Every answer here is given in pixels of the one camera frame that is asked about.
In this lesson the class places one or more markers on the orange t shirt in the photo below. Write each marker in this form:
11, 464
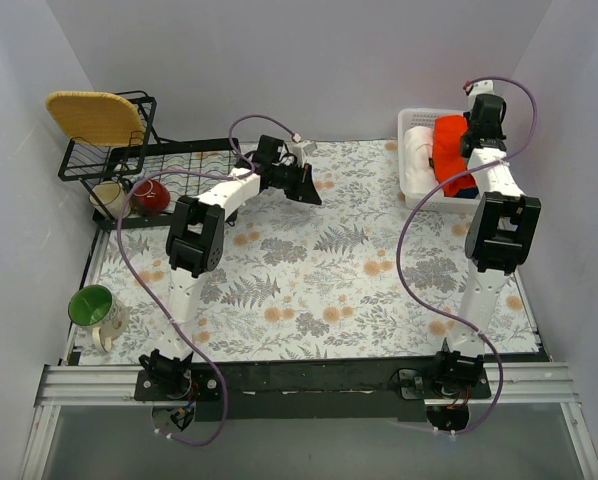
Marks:
446, 158

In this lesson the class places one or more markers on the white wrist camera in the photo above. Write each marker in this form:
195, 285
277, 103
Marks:
481, 87
303, 150

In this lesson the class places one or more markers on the floral table mat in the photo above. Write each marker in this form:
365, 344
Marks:
356, 276

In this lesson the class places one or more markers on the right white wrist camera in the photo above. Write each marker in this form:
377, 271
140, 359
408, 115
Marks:
481, 87

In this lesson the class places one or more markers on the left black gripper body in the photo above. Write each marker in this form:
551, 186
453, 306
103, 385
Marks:
302, 179

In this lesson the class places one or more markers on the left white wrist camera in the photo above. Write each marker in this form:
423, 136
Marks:
303, 150

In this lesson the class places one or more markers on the green floral mug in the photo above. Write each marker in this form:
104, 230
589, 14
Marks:
101, 314

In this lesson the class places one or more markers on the woven yellow plate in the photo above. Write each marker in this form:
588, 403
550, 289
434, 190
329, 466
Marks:
96, 118

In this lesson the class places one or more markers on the white plastic basket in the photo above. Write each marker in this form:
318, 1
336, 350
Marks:
411, 117

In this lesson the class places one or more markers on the red mug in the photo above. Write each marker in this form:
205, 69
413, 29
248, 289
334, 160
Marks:
151, 198

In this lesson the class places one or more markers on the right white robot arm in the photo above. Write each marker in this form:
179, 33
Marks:
503, 226

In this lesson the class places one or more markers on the black wire dish rack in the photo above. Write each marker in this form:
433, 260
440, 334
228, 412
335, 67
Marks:
183, 167

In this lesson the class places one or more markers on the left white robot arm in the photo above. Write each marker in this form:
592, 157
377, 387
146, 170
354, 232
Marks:
196, 236

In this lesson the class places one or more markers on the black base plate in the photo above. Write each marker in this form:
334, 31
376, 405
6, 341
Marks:
394, 387

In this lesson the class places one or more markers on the rolled blue t shirt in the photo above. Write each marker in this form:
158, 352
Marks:
467, 193

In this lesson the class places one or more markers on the cream mug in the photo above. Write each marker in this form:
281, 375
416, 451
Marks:
108, 199

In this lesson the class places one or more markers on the rolled white t shirt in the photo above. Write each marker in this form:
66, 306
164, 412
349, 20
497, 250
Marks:
418, 176

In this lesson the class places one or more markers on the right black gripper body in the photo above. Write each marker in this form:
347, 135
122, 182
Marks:
479, 144

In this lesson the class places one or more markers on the aluminium frame rail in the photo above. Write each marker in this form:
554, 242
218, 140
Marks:
510, 383

